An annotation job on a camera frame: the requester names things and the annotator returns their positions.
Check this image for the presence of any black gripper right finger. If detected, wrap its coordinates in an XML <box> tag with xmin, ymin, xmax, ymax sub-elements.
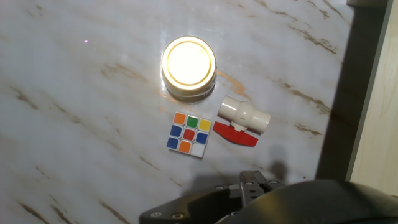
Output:
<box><xmin>238</xmin><ymin>170</ymin><xmax>285</xmax><ymax>207</ymax></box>

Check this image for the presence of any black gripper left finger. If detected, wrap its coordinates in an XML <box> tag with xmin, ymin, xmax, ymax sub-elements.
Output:
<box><xmin>139</xmin><ymin>183</ymin><xmax>243</xmax><ymax>224</ymax></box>

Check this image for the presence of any glass jar gold lid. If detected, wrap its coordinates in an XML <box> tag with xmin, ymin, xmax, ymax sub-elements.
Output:
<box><xmin>160</xmin><ymin>35</ymin><xmax>218</xmax><ymax>100</ymax></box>

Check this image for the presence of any small red object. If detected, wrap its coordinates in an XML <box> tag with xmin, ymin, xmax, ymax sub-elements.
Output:
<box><xmin>212</xmin><ymin>121</ymin><xmax>260</xmax><ymax>148</ymax></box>

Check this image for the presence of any multicoloured Rubik's cube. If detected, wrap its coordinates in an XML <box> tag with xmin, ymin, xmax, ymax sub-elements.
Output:
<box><xmin>165</xmin><ymin>111</ymin><xmax>213</xmax><ymax>159</ymax></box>

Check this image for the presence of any cream wooden shelf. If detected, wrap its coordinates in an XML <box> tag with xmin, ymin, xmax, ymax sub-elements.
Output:
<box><xmin>315</xmin><ymin>0</ymin><xmax>398</xmax><ymax>197</ymax></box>

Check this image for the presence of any marble patterned mat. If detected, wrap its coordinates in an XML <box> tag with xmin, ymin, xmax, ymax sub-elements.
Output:
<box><xmin>0</xmin><ymin>0</ymin><xmax>355</xmax><ymax>224</ymax></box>

